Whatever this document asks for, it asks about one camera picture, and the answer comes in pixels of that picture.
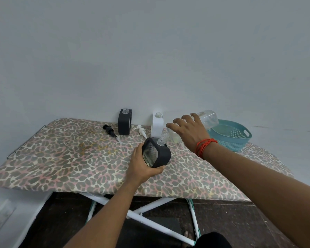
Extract person's left hand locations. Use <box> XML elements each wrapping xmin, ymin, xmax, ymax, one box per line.
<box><xmin>125</xmin><ymin>142</ymin><xmax>166</xmax><ymax>185</ymax></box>

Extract person's right hand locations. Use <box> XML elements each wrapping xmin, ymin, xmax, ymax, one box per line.
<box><xmin>166</xmin><ymin>113</ymin><xmax>215</xmax><ymax>153</ymax></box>

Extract clear plastic refill bottle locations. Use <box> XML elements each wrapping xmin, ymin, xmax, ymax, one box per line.
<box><xmin>159</xmin><ymin>110</ymin><xmax>219</xmax><ymax>144</ymax></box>

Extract black square dispenser bottle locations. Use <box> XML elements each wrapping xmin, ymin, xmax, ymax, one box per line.
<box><xmin>118</xmin><ymin>108</ymin><xmax>133</xmax><ymax>136</ymax></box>
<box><xmin>142</xmin><ymin>137</ymin><xmax>172</xmax><ymax>168</ymax></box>

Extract person's right forearm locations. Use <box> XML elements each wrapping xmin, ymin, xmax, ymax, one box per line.
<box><xmin>203</xmin><ymin>142</ymin><xmax>310</xmax><ymax>248</ymax></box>

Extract person's left forearm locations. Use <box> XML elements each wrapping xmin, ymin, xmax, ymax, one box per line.
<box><xmin>63</xmin><ymin>178</ymin><xmax>143</xmax><ymax>248</ymax></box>

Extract white square dispenser bottle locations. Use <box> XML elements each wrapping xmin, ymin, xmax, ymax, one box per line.
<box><xmin>151</xmin><ymin>112</ymin><xmax>164</xmax><ymax>139</ymax></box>

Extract teal plastic basket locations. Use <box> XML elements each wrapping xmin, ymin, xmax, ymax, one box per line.
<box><xmin>206</xmin><ymin>119</ymin><xmax>252</xmax><ymax>153</ymax></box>

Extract white pump head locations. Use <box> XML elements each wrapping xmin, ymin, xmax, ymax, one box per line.
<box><xmin>133</xmin><ymin>125</ymin><xmax>148</xmax><ymax>139</ymax></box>

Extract white ironing board legs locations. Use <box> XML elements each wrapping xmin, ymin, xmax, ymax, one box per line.
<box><xmin>79</xmin><ymin>192</ymin><xmax>202</xmax><ymax>246</ymax></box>

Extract black pump head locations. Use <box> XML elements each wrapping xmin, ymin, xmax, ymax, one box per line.
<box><xmin>102</xmin><ymin>124</ymin><xmax>124</xmax><ymax>144</ymax></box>

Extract leopard print ironing board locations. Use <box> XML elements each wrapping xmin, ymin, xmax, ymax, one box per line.
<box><xmin>0</xmin><ymin>118</ymin><xmax>295</xmax><ymax>202</ymax></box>

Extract person's black trousers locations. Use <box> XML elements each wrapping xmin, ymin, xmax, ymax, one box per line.
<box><xmin>187</xmin><ymin>231</ymin><xmax>233</xmax><ymax>248</ymax></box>

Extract red thread bracelet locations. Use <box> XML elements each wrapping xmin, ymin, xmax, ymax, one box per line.
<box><xmin>195</xmin><ymin>138</ymin><xmax>219</xmax><ymax>159</ymax></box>

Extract white wall socket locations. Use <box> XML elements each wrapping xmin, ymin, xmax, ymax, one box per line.
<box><xmin>0</xmin><ymin>199</ymin><xmax>16</xmax><ymax>239</ymax></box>

